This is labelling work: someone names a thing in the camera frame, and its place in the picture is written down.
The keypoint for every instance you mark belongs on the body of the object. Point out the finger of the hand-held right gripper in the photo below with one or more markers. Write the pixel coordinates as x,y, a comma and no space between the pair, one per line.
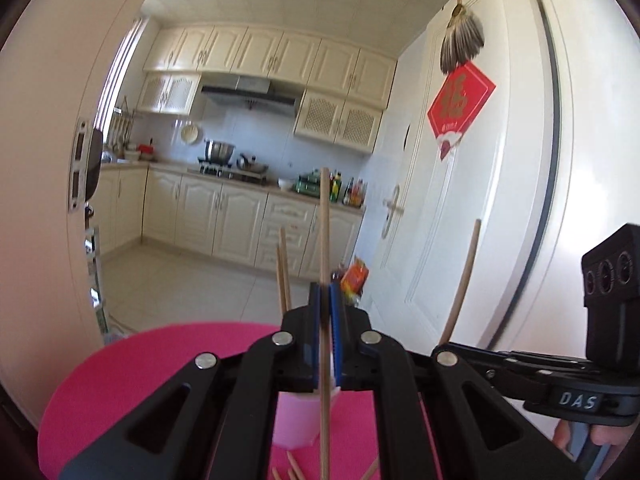
500,360

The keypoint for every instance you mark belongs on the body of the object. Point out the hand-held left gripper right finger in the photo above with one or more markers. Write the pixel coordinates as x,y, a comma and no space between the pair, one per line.
336,340

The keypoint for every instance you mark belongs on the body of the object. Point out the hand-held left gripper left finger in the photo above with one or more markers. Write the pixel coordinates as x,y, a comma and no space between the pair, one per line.
315,340

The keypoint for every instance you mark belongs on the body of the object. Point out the pink cup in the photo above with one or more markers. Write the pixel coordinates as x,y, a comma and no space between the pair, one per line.
295,420

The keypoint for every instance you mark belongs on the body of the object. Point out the wooden chopstick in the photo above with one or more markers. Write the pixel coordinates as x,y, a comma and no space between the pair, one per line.
284,245
276,475
371,469
282,285
296,466
466,270
325,235

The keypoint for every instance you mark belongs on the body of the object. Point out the person's right hand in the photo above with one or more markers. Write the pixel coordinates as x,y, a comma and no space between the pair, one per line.
625,447

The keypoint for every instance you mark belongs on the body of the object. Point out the orange snack bag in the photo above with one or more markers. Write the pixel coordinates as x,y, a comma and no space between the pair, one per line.
356,277

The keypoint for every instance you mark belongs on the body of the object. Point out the row of condiment bottles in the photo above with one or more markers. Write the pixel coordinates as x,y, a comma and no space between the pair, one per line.
352,192

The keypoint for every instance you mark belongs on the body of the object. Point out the green countertop appliance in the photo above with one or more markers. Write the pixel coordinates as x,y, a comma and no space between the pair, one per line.
307,184

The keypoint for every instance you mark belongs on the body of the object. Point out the white bowl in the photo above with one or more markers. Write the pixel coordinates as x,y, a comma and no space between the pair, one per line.
286,184

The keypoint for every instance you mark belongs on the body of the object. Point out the white door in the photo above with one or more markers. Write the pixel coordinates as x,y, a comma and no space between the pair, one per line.
505,185

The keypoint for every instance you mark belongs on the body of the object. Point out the cream lower kitchen cabinets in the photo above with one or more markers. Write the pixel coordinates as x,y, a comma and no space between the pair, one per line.
200,210

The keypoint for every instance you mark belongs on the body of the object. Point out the cream kitchen cabinets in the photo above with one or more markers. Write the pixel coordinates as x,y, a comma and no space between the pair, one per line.
200,210
270,52

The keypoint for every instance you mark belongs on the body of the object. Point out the dark wok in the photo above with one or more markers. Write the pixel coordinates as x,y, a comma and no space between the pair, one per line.
252,164

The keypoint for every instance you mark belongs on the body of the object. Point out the gas stove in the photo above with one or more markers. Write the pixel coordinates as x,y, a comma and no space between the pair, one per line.
222,171

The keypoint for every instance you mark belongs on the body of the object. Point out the steel cooking pot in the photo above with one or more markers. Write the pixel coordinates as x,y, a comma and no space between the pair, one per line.
219,151

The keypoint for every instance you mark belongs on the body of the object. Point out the wide lattice door cabinet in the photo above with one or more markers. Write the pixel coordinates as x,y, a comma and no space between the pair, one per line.
337,120

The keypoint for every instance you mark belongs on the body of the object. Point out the white storage shelf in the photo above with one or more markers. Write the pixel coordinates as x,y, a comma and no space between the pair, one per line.
97,280

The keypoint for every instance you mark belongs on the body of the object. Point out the small red pot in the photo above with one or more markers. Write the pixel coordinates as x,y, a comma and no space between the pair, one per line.
146,149

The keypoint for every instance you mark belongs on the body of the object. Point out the range hood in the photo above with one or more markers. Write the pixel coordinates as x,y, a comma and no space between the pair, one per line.
250,91

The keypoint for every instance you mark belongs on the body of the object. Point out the black device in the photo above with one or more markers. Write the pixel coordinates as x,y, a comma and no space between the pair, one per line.
95,165

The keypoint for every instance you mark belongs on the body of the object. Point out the hanging utensil rack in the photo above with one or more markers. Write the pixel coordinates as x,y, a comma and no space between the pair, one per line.
124,127

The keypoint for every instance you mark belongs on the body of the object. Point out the small lattice door cabinet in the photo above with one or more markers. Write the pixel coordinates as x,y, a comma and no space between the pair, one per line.
167,92

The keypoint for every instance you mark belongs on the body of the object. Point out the cream upper kitchen cabinets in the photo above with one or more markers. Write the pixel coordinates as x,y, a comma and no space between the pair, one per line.
270,52

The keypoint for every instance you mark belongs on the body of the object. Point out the metal door strike plate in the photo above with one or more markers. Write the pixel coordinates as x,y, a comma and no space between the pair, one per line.
77,165

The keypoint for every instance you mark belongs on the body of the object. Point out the feather fan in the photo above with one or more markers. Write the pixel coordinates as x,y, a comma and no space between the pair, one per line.
460,40

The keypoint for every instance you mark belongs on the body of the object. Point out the kitchen window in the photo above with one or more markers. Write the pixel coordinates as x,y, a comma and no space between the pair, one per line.
120,75

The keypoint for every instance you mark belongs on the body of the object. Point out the round plate on wall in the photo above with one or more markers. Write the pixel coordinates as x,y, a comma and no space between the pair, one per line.
191,133

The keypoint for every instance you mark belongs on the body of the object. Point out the red diamond wall poster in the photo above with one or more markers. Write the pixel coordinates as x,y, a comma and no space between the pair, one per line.
460,105

